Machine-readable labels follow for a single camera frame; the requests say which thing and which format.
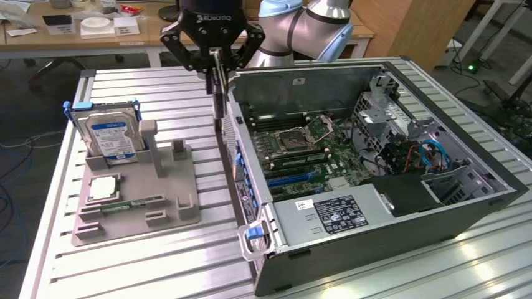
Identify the red packet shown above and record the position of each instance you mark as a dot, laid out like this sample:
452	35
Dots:
129	10

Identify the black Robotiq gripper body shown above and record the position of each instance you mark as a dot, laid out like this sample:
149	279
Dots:
213	28

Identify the wooden cabinet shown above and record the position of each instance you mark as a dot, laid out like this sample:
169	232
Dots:
415	31

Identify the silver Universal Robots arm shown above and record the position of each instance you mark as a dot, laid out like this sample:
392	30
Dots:
299	31

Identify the hard disk in blue caddy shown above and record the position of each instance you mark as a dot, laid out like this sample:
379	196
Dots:
109	137

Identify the grey power supply unit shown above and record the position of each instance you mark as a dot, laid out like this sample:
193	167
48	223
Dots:
299	224

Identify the white table frame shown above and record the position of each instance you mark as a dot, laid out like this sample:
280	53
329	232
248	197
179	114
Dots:
492	25

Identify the blue expansion slot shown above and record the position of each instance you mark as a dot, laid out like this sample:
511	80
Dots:
291	179

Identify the small silver heatsink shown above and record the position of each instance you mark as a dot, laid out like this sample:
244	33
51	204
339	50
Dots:
340	183

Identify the green motherboard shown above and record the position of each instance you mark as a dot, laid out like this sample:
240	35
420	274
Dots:
332	159

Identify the green RAM stick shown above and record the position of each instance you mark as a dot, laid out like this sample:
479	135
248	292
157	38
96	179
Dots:
124	206

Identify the black office chair base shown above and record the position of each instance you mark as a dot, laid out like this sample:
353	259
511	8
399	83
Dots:
49	64

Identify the wooden desk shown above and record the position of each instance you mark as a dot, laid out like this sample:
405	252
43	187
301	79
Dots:
49	43

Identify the graphics card with metal bracket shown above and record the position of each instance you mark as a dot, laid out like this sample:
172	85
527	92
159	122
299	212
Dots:
219	90

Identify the white block with round bowl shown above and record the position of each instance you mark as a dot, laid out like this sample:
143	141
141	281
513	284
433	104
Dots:
97	29

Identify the black and white box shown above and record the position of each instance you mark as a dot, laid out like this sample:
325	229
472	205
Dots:
59	25

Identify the open black PC case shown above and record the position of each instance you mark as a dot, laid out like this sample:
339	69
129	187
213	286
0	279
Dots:
373	249

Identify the white paper slip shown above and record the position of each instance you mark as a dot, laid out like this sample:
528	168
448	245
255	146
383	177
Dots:
20	31

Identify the plain white box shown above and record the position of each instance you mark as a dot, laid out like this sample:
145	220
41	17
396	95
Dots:
124	26

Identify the CPU socket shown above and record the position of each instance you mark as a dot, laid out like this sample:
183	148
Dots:
295	140

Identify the grey parts rack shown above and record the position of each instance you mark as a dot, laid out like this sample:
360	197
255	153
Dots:
137	224

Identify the silver CPU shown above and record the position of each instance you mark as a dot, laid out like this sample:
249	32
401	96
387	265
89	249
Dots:
101	188

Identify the metal socket cover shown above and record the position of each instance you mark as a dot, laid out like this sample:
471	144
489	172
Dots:
325	117

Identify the black RAM stick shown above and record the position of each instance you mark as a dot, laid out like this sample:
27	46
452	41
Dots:
299	159

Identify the metal disk bay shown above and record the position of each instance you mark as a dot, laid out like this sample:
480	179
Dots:
373	120

